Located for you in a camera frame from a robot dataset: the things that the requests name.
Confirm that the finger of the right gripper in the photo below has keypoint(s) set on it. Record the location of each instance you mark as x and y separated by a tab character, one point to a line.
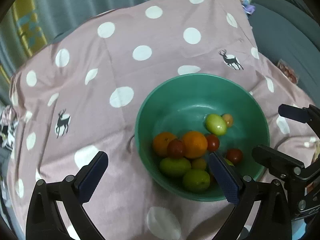
304	115
279	164

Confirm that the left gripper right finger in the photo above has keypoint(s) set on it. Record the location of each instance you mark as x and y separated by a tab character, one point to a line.
272	220

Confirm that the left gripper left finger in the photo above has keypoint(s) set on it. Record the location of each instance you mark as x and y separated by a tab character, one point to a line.
44	220

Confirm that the large green round fruit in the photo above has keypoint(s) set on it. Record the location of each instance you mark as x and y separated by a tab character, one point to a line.
196	180

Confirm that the yellow-green fruit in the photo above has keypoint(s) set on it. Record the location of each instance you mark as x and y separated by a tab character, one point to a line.
175	167

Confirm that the red tomato with stem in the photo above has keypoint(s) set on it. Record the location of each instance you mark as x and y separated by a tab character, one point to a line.
176	149

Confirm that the snack packet on sofa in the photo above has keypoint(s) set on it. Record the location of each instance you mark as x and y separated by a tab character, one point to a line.
288	71

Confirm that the pale green far fruit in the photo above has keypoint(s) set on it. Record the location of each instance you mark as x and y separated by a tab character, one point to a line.
228	162

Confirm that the small yellow fruit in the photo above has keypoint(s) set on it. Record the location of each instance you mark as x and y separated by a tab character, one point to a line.
228	119

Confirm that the green oval fruit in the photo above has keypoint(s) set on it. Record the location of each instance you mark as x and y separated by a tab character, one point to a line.
216	124

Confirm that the orange fruit in bowl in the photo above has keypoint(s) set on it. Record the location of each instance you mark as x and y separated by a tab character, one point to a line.
195	144

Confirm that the grey sofa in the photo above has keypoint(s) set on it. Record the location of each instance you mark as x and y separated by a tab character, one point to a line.
285	30

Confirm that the pile of clothes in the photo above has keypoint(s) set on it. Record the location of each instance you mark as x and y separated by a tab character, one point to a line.
9	123

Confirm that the green plastic bowl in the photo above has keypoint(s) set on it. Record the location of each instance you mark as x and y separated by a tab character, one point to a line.
182	104

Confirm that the grey curtain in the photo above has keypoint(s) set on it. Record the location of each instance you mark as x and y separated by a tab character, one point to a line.
30	25

